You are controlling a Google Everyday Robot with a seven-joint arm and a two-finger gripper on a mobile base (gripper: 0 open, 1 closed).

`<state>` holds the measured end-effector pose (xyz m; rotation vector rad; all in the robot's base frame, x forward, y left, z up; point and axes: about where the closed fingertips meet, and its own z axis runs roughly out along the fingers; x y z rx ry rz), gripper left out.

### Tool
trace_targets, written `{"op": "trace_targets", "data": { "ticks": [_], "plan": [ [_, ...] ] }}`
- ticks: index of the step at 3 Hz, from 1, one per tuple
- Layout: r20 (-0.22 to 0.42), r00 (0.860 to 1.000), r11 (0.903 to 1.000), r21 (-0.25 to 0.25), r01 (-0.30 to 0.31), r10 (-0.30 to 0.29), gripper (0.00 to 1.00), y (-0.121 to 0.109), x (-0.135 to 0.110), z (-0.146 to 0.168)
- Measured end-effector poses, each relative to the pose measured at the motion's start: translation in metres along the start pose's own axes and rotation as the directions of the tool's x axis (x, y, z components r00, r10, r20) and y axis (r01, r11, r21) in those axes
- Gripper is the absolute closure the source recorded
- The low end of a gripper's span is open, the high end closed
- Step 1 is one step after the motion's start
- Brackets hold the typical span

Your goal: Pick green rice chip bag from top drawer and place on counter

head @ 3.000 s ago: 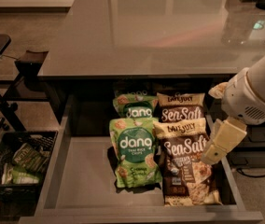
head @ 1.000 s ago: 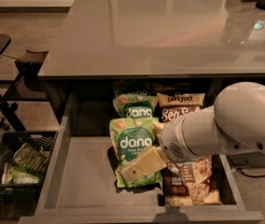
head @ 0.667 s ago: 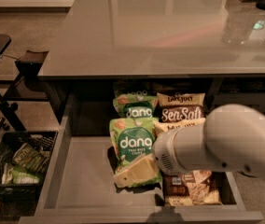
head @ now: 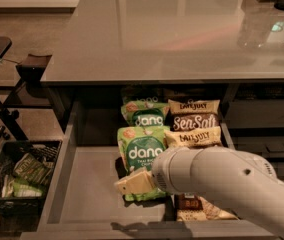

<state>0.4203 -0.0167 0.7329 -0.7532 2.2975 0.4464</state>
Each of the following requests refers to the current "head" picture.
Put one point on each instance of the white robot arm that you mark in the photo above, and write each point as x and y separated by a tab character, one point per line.
234	180

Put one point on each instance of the green snack bag in crate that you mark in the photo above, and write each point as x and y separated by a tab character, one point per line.
33	171

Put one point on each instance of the open grey top drawer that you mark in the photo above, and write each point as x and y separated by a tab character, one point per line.
82	203

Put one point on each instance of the light green packet in crate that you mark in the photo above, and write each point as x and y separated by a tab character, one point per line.
22	188

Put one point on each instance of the rear brown sea salt bag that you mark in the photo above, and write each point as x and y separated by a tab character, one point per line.
194	115

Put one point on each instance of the dark brown chair seat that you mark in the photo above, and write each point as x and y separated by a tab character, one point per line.
32	67

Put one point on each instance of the grey counter cabinet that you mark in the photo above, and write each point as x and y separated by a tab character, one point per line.
108	43

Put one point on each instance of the closed dark side drawers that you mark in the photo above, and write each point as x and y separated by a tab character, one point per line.
253	120

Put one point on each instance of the white packet in crate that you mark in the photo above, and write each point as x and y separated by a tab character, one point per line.
7	190

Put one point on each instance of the black plastic crate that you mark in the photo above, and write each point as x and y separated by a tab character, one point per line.
45	151

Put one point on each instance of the front brown sea salt bag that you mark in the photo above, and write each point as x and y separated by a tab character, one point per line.
190	207

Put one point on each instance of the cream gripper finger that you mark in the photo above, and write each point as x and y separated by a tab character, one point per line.
138	182

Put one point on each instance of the brown sea salt bag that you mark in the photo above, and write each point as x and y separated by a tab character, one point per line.
194	115
190	207

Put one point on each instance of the green dang chip bag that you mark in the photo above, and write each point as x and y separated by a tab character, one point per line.
144	113
141	93
139	146

